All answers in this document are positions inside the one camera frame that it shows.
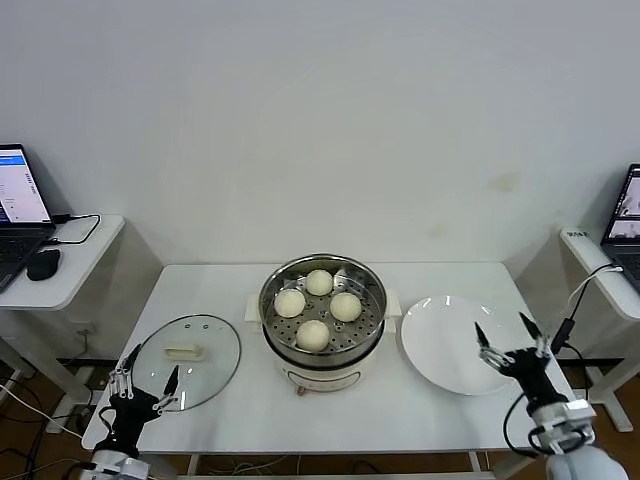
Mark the black laptop with white page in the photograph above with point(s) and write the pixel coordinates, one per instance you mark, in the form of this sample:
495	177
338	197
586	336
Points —
20	185

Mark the white steamed baozi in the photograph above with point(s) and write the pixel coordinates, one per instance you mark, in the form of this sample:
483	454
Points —
346	306
290	303
312	335
318	282

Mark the white work table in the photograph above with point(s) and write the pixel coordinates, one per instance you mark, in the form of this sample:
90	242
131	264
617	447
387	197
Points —
250	425

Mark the white wall socket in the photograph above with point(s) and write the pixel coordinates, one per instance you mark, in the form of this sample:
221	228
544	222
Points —
85	330

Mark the white side desk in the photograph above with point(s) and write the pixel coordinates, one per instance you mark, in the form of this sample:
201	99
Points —
80	280
612	282

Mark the black computer mouse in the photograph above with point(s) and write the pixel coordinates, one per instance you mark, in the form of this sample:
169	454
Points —
44	265

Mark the white electric cooker base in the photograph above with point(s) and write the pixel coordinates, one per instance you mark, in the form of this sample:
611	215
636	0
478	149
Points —
325	377

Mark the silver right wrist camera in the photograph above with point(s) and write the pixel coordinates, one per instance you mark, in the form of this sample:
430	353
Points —
577	412

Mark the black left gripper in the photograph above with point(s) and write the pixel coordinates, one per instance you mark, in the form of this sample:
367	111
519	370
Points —
130	412

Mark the black laptop with dark screen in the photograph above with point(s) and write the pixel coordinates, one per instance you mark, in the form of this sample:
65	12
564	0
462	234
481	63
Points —
627	210

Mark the small white printed label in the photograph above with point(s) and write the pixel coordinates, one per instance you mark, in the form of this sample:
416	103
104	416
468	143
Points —
578	233

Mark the perforated steel steamer basket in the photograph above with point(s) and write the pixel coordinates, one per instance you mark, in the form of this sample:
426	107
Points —
367	320

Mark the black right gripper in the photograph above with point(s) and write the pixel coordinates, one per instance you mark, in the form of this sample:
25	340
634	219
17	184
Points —
532	375

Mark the round white plate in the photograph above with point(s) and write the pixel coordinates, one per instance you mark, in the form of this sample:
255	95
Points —
440	345

